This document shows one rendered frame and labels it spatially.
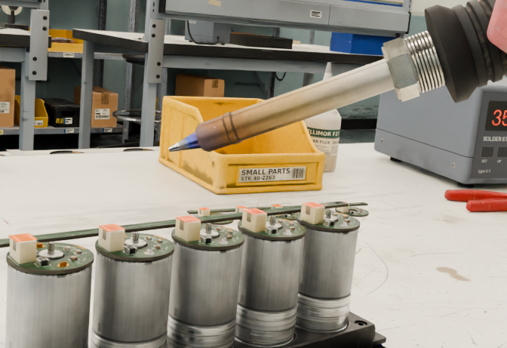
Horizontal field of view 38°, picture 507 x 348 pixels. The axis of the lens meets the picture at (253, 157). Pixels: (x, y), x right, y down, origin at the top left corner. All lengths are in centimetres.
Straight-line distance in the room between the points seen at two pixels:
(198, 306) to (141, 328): 2
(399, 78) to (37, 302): 12
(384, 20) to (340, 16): 27
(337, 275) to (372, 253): 18
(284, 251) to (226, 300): 3
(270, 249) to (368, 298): 14
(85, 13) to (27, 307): 474
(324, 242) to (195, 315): 6
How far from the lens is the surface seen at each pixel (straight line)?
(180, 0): 281
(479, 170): 69
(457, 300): 41
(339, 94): 19
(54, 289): 22
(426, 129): 72
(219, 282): 25
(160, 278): 23
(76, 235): 25
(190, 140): 20
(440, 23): 18
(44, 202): 52
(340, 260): 28
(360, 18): 335
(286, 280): 27
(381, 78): 19
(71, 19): 491
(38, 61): 262
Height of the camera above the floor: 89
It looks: 11 degrees down
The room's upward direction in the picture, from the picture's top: 5 degrees clockwise
